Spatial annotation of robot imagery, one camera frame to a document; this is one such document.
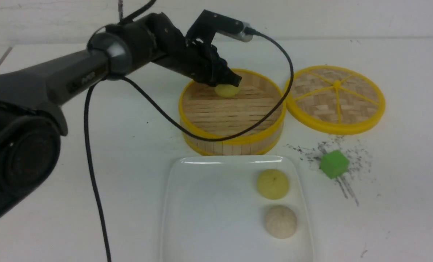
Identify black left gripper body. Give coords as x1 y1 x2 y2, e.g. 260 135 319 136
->
155 36 231 87

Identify greenish yellow steamed bun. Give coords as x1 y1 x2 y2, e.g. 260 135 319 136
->
256 169 290 200

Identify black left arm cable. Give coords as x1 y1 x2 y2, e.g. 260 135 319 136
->
84 0 295 262

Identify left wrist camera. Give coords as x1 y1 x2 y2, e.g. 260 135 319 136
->
186 10 253 44

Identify green cube block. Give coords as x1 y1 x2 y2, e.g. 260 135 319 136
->
319 150 350 179

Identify bamboo steamer lid yellow rim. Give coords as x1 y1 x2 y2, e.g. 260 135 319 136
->
286 65 386 135

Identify white steamed bun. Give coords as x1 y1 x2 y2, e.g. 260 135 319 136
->
264 205 297 239

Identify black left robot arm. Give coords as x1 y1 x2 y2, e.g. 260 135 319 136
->
0 11 242 218

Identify white rectangular plate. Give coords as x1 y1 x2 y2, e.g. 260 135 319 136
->
159 155 316 262

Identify bamboo steamer basket yellow rims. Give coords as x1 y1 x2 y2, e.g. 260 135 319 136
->
178 69 286 155

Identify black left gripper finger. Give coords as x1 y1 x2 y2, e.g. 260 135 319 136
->
224 69 242 87

